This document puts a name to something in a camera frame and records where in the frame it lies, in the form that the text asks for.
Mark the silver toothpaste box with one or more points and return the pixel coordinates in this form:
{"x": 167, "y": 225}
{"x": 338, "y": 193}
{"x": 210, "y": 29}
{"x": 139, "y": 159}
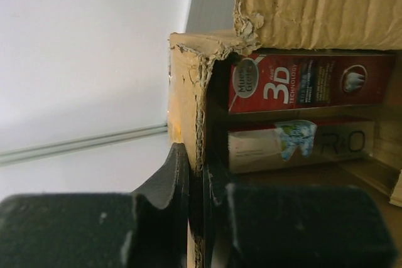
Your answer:
{"x": 293, "y": 143}

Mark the red toothpaste box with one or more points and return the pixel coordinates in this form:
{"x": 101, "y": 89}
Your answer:
{"x": 263, "y": 82}

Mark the brown cardboard express box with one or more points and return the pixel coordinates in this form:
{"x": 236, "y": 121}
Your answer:
{"x": 283, "y": 24}

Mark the aluminium frame rail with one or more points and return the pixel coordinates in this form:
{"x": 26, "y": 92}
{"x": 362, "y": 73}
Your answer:
{"x": 56, "y": 149}

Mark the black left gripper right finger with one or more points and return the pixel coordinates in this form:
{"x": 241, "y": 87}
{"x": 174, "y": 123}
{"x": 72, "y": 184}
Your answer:
{"x": 320, "y": 216}

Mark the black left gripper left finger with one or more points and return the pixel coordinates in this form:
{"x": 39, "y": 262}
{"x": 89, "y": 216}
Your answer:
{"x": 144, "y": 228}

